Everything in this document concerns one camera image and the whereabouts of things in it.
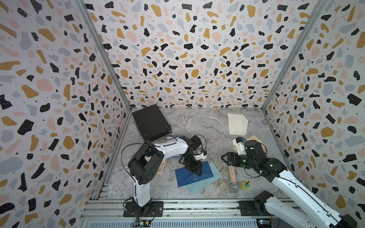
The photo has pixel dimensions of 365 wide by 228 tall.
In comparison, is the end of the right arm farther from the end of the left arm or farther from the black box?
the black box

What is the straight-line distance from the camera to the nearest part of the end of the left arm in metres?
→ 0.76

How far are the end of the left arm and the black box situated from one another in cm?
31

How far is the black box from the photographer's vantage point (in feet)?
3.28
